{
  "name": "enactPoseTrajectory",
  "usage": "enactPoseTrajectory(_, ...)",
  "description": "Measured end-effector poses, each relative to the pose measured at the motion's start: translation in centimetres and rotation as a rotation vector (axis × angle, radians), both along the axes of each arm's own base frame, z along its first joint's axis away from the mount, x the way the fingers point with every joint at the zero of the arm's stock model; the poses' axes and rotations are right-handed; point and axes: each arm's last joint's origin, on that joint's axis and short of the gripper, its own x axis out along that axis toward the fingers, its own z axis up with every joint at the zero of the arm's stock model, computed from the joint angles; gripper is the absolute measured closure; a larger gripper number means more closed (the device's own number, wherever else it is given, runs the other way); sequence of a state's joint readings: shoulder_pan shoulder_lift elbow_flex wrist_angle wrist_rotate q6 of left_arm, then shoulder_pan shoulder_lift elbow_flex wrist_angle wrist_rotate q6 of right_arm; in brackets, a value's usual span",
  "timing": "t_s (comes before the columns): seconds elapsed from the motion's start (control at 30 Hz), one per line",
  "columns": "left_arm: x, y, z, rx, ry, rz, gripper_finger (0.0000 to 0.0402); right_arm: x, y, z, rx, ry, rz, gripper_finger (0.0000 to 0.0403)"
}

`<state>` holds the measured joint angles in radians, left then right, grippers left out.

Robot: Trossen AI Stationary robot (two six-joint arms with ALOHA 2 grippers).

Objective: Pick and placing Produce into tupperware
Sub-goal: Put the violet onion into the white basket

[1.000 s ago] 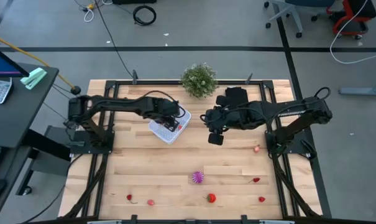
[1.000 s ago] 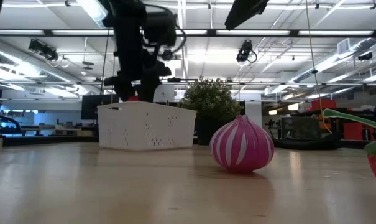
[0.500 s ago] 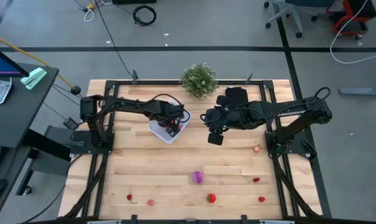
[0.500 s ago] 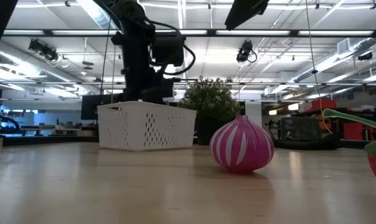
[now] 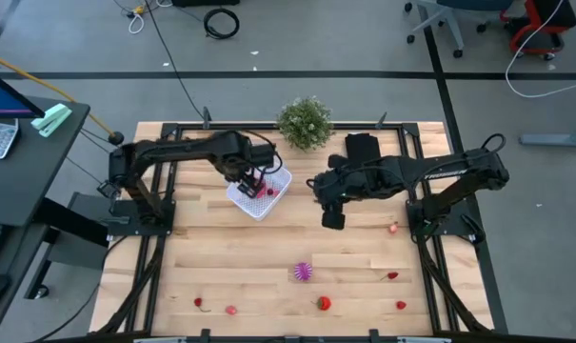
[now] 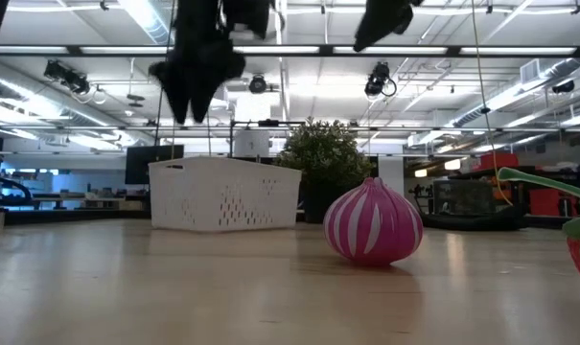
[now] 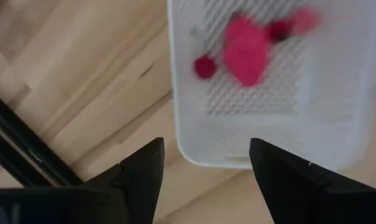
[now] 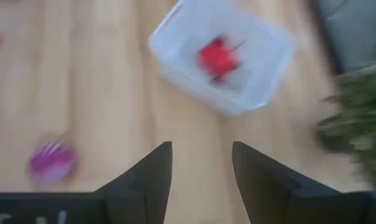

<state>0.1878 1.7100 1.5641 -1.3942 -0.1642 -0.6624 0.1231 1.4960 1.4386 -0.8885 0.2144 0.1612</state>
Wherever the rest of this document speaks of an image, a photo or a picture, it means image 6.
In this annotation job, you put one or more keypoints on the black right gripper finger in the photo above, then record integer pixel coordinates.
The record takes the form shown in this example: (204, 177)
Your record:
(403, 14)
(378, 24)

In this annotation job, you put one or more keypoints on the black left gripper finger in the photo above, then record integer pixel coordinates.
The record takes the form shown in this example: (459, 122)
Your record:
(201, 103)
(181, 105)

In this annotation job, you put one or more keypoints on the white perforated plastic basket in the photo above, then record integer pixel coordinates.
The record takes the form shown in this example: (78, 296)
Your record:
(213, 191)

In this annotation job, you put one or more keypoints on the purple striped toy onion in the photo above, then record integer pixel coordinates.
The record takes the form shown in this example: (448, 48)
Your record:
(373, 225)

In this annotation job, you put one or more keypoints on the black computer monitor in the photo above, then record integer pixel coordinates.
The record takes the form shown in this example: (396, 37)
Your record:
(136, 167)

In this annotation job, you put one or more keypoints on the green potted plant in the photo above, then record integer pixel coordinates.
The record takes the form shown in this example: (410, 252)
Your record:
(323, 153)

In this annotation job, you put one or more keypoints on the red storage box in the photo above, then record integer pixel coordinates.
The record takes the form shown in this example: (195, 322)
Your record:
(500, 161)

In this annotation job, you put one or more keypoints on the black folded cloth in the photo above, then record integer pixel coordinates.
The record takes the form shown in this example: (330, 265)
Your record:
(471, 223)

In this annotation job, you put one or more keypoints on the red storage bin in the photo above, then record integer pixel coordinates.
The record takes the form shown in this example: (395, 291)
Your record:
(548, 201)

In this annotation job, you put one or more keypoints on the black mounted camera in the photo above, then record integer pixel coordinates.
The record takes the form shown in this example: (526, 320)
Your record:
(378, 79)
(69, 76)
(257, 85)

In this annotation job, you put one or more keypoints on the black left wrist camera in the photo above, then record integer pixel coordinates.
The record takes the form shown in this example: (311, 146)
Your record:
(246, 16)

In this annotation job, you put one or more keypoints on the black metal rig frame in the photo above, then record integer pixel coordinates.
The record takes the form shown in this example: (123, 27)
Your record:
(74, 49)

